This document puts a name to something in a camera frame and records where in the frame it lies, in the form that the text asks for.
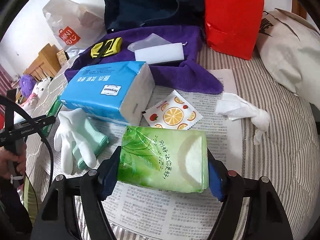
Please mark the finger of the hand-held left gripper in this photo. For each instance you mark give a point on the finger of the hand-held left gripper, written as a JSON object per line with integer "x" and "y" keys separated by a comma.
{"x": 35, "y": 124}

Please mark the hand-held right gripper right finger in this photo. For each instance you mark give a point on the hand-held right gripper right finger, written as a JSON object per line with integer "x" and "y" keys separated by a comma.
{"x": 215, "y": 182}

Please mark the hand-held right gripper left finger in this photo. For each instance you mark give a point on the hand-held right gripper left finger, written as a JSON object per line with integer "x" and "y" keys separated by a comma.
{"x": 110, "y": 182}

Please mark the green packet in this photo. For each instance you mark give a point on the green packet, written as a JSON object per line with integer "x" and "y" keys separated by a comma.
{"x": 53, "y": 110}

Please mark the white glove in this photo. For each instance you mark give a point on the white glove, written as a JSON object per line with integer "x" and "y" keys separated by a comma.
{"x": 67, "y": 132}

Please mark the mint green cloth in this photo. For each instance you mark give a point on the mint green cloth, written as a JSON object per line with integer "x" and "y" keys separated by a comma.
{"x": 97, "y": 137}

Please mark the green tissue pack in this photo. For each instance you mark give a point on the green tissue pack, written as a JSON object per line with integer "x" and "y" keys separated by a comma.
{"x": 155, "y": 160}

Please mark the blue tissue pack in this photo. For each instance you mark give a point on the blue tissue pack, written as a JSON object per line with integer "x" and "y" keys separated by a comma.
{"x": 100, "y": 90}

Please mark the white tissue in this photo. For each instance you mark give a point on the white tissue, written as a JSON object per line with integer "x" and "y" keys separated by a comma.
{"x": 237, "y": 108}

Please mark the fruit print packet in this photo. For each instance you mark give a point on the fruit print packet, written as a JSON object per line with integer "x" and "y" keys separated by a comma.
{"x": 172, "y": 115}

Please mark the yellow Adidas pouch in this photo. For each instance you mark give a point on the yellow Adidas pouch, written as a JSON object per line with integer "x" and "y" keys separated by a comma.
{"x": 110, "y": 46}

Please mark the purple towel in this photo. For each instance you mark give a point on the purple towel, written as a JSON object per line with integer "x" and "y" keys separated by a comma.
{"x": 180, "y": 77}

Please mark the person's left forearm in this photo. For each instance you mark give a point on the person's left forearm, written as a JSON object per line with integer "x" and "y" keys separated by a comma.
{"x": 12, "y": 210}

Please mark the person's left hand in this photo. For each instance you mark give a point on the person's left hand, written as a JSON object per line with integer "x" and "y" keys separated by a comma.
{"x": 5, "y": 163}

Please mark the white plush toy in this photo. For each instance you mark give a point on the white plush toy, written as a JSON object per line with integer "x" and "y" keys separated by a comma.
{"x": 42, "y": 87}

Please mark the purple plush toy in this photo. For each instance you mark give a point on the purple plush toy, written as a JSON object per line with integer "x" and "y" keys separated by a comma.
{"x": 27, "y": 85}

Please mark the newspaper sheet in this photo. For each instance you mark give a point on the newspaper sheet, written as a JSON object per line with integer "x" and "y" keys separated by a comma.
{"x": 155, "y": 212}

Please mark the red striped fabric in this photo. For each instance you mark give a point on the red striped fabric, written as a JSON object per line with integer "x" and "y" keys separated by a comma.
{"x": 7, "y": 77}

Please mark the wooden headboard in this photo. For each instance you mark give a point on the wooden headboard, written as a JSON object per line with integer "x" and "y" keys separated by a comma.
{"x": 47, "y": 62}

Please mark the striped bed sheet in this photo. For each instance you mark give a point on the striped bed sheet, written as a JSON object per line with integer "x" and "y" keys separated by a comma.
{"x": 280, "y": 160}

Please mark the brown patterned book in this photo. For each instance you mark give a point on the brown patterned book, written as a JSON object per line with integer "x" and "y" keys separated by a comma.
{"x": 62, "y": 56}

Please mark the white plastic shopping bag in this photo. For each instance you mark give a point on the white plastic shopping bag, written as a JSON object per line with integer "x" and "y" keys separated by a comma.
{"x": 75, "y": 17}

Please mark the navy fabric tote bag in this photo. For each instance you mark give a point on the navy fabric tote bag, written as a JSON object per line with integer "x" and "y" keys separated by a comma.
{"x": 150, "y": 10}

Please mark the red paper bag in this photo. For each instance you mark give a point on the red paper bag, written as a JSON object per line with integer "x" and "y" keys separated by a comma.
{"x": 230, "y": 20}

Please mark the wooden door frame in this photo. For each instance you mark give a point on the wooden door frame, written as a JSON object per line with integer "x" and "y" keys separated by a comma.
{"x": 298, "y": 7}

